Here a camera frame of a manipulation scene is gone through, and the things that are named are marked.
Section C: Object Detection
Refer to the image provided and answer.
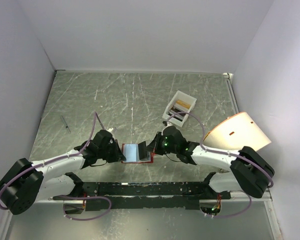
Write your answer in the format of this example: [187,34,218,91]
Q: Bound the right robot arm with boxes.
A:
[146,126,275,199]

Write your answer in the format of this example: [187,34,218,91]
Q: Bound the red leather card holder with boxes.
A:
[121,143,154,164]

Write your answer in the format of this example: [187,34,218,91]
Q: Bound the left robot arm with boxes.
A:
[0,130,126,215]

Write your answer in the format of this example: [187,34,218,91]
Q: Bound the small grey metal rod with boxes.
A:
[60,115,71,133]

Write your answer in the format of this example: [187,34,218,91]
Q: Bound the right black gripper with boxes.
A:
[144,131,178,156]

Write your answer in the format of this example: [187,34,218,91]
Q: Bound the gold credit card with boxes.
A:
[175,99,191,109]

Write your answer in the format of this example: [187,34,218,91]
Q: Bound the black credit card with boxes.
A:
[137,141,149,162]

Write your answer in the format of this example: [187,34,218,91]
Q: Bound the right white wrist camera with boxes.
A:
[162,120,176,132]

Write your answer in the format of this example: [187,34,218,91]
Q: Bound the white plastic card tray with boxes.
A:
[162,90,197,128]

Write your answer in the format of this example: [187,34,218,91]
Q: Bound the white orange lamp shade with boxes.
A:
[203,112,272,151]

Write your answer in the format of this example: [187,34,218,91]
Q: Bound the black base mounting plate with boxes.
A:
[52,181,232,212]

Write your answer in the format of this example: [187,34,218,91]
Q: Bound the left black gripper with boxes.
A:
[98,139,127,163]

